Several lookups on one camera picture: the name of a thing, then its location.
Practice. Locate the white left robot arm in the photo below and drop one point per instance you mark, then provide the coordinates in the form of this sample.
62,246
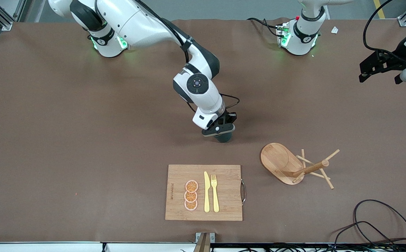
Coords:
304,35

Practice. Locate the wooden mug rack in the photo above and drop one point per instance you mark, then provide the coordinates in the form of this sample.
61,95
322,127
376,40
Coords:
276,159

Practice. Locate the yellow plastic knife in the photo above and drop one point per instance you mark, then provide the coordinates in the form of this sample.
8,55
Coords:
206,196

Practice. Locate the dark teal ribbed cup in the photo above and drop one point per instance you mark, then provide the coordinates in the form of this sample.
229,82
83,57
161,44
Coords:
223,138

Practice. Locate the small white paper scrap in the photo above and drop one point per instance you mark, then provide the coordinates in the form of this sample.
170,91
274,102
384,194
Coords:
334,30

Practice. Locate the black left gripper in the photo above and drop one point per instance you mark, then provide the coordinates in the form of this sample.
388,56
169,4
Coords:
396,57

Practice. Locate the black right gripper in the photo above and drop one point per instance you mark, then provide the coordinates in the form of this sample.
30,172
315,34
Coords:
229,118

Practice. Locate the orange slice toy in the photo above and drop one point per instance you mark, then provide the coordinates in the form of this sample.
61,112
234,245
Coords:
191,186

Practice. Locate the yellow plastic fork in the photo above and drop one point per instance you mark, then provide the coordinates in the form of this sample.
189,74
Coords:
215,196

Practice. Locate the metal table edge bracket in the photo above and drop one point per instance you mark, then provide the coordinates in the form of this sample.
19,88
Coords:
204,241

